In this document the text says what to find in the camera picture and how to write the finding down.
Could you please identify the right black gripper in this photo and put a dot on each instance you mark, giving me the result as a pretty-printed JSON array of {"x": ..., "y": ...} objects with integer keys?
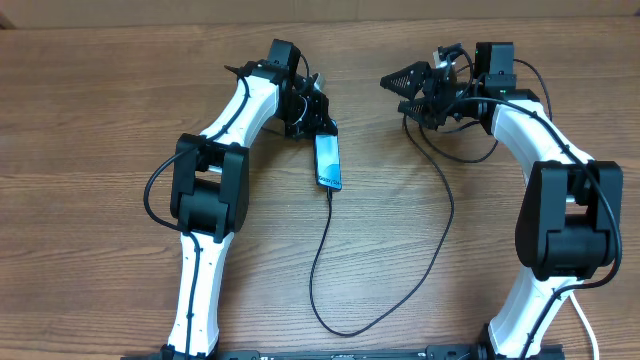
[{"x": 418, "y": 72}]

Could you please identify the blue screen smartphone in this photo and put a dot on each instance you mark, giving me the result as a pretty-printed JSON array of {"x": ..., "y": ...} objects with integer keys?
[{"x": 327, "y": 162}]

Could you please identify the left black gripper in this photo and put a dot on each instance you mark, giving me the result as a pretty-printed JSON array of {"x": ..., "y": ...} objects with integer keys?
[{"x": 319, "y": 122}]

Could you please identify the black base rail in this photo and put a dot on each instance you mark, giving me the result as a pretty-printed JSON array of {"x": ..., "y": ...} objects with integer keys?
[{"x": 345, "y": 355}]

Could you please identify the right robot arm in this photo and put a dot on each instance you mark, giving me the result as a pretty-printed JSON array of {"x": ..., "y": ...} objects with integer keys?
[{"x": 567, "y": 234}]

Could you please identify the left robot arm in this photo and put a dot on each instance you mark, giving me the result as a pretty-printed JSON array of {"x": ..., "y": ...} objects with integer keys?
[{"x": 210, "y": 184}]

